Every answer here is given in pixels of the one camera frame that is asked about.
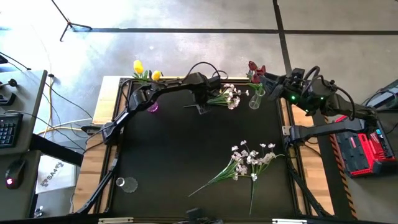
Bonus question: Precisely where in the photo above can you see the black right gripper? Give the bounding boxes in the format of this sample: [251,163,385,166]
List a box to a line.
[262,67,307,104]

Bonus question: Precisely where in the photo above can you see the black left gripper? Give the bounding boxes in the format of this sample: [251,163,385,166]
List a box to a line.
[191,73,223,116]

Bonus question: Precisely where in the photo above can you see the white artificial flower bunch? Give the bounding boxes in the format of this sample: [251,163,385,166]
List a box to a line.
[187,139,249,198]
[242,142,285,216]
[183,82,250,111]

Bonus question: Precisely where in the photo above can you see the clear vase with scalloped base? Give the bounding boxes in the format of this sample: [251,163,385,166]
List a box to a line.
[115,176,139,194]

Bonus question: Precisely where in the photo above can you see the plain clear glass vase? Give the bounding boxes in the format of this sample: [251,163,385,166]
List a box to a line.
[248,88,267,111]

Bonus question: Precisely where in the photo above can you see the pink glass vase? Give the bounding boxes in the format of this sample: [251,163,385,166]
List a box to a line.
[146,101,160,114]

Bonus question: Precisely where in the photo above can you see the red and black tool box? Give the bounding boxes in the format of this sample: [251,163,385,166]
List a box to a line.
[329,114,398,179]

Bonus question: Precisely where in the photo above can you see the dark grey case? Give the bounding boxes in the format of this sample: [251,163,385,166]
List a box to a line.
[363,79,398,110]

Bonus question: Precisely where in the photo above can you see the black mat with hazard stripes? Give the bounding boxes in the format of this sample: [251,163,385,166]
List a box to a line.
[303,80,358,220]

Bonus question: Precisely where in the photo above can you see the black slanted beam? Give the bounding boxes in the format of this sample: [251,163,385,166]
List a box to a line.
[29,133,85,167]

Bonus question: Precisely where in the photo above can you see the black tripod stand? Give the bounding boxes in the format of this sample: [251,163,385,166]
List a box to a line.
[51,0,93,42]

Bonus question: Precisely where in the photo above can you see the grey desk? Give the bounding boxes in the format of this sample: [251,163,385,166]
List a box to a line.
[0,70,49,221]

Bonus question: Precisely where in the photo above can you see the black keyboard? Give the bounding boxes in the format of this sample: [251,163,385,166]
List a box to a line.
[0,112,24,149]

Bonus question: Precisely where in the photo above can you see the black desk device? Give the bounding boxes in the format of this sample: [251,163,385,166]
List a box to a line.
[0,91,17,106]

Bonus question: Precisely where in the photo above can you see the black computer mouse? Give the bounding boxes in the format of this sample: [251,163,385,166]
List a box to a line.
[4,157,27,190]

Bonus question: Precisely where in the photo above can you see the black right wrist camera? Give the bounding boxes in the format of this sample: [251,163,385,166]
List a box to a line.
[290,67,306,79]

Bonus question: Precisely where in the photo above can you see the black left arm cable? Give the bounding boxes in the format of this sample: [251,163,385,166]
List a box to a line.
[183,61,229,82]

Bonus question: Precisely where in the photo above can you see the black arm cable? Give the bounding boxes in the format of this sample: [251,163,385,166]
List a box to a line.
[183,61,229,82]
[303,65,357,122]

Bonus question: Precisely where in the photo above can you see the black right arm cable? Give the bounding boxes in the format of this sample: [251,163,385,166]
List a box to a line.
[303,65,357,122]

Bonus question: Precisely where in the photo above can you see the black diagonal frame strut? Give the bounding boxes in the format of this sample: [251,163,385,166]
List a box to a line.
[285,163,332,218]
[76,157,123,215]

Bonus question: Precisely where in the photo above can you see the silver bracket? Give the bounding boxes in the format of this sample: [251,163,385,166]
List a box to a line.
[272,218,308,224]
[98,217,134,224]

